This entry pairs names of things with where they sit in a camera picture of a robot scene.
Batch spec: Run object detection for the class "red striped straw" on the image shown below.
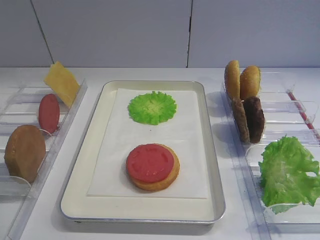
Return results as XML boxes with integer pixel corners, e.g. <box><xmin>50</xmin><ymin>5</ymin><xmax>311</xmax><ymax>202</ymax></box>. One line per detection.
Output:
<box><xmin>287</xmin><ymin>91</ymin><xmax>314</xmax><ymax>130</ymax></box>

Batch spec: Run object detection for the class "clear acrylic rack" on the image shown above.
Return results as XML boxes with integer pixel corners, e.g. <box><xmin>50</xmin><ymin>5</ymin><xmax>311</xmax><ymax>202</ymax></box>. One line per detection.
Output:
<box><xmin>0</xmin><ymin>81</ymin><xmax>87</xmax><ymax>240</ymax></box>
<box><xmin>221</xmin><ymin>70</ymin><xmax>320</xmax><ymax>240</ymax></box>

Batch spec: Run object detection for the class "clear left acrylic rack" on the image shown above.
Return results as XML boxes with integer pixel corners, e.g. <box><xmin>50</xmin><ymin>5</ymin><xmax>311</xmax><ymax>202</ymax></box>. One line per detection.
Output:
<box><xmin>0</xmin><ymin>81</ymin><xmax>87</xmax><ymax>240</ymax></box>

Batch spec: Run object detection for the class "yellow cheese slice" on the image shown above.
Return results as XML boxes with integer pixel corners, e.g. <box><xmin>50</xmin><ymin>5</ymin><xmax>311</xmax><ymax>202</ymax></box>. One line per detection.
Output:
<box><xmin>44</xmin><ymin>61</ymin><xmax>80</xmax><ymax>109</ymax></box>

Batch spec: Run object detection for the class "dark brown meat patty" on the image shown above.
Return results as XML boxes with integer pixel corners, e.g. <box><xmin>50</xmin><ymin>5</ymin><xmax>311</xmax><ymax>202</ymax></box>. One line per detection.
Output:
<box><xmin>243</xmin><ymin>96</ymin><xmax>265</xmax><ymax>144</ymax></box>

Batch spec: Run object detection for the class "lighter brown meat patty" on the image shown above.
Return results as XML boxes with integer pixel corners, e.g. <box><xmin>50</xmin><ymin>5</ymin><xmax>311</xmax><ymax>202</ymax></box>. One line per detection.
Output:
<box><xmin>231</xmin><ymin>97</ymin><xmax>250</xmax><ymax>143</ymax></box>

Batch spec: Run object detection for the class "upright red tomato slice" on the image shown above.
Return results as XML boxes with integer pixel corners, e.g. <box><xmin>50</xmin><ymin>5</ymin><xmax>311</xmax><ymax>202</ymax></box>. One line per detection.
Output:
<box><xmin>38</xmin><ymin>93</ymin><xmax>60</xmax><ymax>134</ymax></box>

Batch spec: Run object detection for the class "right upright bun half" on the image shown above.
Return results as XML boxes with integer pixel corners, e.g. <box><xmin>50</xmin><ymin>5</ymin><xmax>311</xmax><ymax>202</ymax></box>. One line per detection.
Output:
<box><xmin>240</xmin><ymin>65</ymin><xmax>261</xmax><ymax>101</ymax></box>

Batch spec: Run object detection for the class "left upright bun half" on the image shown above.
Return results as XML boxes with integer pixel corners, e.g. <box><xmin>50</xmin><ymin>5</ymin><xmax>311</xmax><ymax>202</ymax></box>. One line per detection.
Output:
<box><xmin>224</xmin><ymin>60</ymin><xmax>240</xmax><ymax>99</ymax></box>

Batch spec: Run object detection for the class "upright bun half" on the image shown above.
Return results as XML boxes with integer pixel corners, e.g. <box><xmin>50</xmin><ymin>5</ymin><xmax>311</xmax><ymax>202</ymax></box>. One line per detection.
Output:
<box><xmin>224</xmin><ymin>60</ymin><xmax>240</xmax><ymax>99</ymax></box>
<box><xmin>240</xmin><ymin>65</ymin><xmax>261</xmax><ymax>101</ymax></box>

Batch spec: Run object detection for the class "leafy green lettuce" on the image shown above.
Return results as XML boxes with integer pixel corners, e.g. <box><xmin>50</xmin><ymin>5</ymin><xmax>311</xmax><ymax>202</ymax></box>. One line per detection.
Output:
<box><xmin>258</xmin><ymin>136</ymin><xmax>320</xmax><ymax>207</ymax></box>

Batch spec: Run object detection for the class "bottom bun on tray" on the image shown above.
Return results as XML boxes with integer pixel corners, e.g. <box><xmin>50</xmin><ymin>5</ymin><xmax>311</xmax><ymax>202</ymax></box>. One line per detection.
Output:
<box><xmin>126</xmin><ymin>143</ymin><xmax>180</xmax><ymax>192</ymax></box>

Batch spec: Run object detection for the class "brown bun in left rack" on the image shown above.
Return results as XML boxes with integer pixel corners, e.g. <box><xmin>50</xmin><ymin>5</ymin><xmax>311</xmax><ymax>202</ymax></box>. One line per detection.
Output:
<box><xmin>4</xmin><ymin>124</ymin><xmax>46</xmax><ymax>184</ymax></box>

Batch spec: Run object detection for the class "flat round green lettuce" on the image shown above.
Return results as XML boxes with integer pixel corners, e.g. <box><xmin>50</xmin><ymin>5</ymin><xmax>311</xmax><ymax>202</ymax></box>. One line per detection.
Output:
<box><xmin>127</xmin><ymin>91</ymin><xmax>177</xmax><ymax>125</ymax></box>

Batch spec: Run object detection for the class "silver metal tray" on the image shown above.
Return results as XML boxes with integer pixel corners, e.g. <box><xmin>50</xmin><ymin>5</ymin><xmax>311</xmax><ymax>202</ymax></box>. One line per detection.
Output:
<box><xmin>60</xmin><ymin>81</ymin><xmax>225</xmax><ymax>225</ymax></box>

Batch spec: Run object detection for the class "white paper liner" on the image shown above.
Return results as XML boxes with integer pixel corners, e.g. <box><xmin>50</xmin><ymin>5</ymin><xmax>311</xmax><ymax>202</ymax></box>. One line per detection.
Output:
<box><xmin>87</xmin><ymin>88</ymin><xmax>209</xmax><ymax>199</ymax></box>

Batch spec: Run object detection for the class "clear right acrylic rack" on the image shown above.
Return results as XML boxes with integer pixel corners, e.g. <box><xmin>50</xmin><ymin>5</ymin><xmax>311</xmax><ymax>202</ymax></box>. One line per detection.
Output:
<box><xmin>221</xmin><ymin>70</ymin><xmax>320</xmax><ymax>240</ymax></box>

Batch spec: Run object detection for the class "red tomato slice on bun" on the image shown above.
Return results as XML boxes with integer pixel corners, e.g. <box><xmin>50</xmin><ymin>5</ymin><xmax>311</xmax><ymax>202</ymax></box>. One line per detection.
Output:
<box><xmin>126</xmin><ymin>143</ymin><xmax>174</xmax><ymax>183</ymax></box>

